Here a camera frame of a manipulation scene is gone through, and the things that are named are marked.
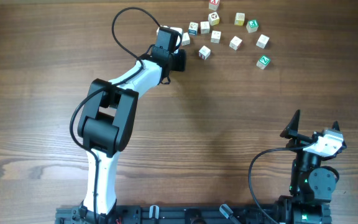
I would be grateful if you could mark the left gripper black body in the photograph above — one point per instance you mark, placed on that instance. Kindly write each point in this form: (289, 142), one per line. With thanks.
(180, 61)

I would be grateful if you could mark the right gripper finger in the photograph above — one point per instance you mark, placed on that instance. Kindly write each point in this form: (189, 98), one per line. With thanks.
(335, 126)
(291, 130)

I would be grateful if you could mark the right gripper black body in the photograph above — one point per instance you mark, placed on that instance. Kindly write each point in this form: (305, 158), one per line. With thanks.
(300, 139)

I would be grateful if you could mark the wooden block number nine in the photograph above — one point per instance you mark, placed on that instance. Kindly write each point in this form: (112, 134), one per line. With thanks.
(204, 52)

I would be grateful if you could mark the wooden block red picture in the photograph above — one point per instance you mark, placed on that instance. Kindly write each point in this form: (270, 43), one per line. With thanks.
(235, 43)

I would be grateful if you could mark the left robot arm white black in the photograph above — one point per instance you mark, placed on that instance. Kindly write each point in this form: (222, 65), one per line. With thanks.
(107, 114)

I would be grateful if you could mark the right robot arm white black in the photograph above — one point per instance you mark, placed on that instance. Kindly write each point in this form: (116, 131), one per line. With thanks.
(312, 184)

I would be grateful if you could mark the wooden block number eight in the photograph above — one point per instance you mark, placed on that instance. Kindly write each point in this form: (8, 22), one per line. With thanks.
(185, 39)

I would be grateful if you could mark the blue sided wooden block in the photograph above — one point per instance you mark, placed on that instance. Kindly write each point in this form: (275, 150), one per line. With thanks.
(193, 28)

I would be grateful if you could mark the wooden block beside blue one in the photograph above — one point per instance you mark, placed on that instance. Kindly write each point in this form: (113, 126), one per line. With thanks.
(204, 27)

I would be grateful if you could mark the wooden block number one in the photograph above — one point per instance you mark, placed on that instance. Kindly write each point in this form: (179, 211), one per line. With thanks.
(215, 36)

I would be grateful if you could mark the yellow wooden block with animal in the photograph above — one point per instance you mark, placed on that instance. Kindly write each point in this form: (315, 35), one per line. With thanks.
(213, 18)

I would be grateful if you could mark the red X wooden block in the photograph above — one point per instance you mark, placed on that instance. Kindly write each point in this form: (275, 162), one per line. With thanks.
(214, 4)

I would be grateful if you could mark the green Z wooden block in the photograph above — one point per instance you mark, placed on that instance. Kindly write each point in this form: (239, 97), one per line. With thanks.
(263, 62)

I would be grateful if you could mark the yellow plain wooden block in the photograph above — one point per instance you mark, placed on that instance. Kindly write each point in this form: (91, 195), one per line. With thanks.
(239, 19)

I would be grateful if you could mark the green letter wooden block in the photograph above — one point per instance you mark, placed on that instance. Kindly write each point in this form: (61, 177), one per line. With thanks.
(252, 26)

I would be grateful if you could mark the white wooden block far right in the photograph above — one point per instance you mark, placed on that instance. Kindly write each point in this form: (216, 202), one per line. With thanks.
(262, 41)

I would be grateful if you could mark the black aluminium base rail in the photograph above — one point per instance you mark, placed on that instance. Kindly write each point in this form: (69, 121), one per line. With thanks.
(248, 214)

